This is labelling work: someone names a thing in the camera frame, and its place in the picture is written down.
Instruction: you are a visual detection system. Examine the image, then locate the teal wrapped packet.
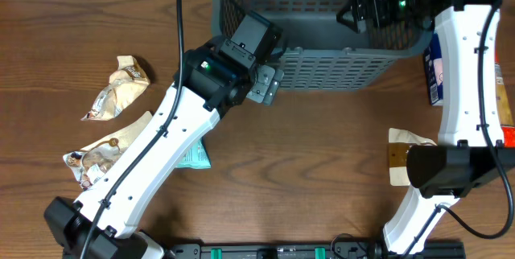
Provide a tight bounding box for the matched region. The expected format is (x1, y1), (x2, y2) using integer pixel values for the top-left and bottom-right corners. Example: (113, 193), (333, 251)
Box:
(176, 139), (212, 170)

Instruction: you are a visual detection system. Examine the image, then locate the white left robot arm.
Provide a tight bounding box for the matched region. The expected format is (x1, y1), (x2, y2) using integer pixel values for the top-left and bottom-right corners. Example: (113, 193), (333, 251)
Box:
(43, 11), (282, 258)

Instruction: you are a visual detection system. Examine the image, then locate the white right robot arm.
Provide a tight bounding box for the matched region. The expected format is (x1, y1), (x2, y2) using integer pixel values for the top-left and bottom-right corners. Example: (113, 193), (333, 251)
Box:
(336, 0), (514, 258)

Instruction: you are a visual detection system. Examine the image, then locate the beige mushroom snack bag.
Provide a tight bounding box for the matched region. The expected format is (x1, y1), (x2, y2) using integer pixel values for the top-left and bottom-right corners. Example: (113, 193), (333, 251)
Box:
(63, 111), (152, 191)

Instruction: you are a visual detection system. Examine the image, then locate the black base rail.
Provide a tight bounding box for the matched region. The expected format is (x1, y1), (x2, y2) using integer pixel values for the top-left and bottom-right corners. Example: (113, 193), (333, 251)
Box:
(160, 239), (467, 259)

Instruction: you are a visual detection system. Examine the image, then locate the crumpled beige snack bag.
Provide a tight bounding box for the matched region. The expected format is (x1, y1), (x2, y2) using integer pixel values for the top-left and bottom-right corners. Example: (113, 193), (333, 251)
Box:
(81, 55), (150, 121)

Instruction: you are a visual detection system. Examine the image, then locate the orange noodle packet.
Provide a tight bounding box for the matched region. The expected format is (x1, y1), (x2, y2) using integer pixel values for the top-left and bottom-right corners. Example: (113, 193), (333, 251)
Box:
(495, 55), (514, 148)

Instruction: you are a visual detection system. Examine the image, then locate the grey plastic basket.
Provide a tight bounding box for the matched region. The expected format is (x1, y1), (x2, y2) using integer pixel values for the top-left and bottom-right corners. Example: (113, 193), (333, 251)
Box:
(212, 0), (431, 91)

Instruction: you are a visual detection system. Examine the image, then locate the beige dried mushroom bag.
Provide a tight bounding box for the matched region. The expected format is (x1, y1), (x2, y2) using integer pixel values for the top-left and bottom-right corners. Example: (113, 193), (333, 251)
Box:
(388, 128), (436, 187)

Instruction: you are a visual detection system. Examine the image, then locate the blue tissue pack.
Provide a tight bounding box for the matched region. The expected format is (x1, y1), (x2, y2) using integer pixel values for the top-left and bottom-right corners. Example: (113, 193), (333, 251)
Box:
(422, 31), (443, 106)

